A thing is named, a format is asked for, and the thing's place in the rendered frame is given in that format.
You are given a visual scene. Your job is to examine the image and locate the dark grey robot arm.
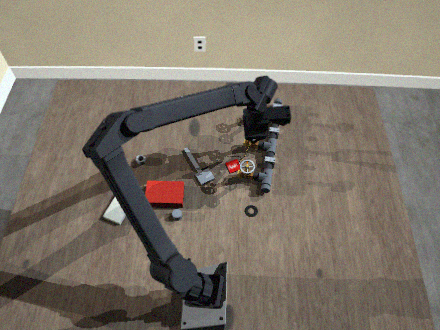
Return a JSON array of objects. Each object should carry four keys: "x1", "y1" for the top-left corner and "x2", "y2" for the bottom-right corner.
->
[{"x1": 82, "y1": 75, "x2": 291, "y2": 309}]

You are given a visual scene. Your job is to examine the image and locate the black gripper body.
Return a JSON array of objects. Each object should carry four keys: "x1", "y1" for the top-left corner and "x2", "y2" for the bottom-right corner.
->
[{"x1": 243, "y1": 108, "x2": 267, "y2": 139}]

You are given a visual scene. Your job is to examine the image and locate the red square tag with gold chain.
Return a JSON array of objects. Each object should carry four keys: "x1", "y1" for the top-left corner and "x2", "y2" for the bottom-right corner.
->
[{"x1": 225, "y1": 143, "x2": 250, "y2": 173}]

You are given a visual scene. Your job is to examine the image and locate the red flat block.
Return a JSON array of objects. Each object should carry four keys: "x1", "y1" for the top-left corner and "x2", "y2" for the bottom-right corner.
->
[{"x1": 145, "y1": 181, "x2": 184, "y2": 208}]

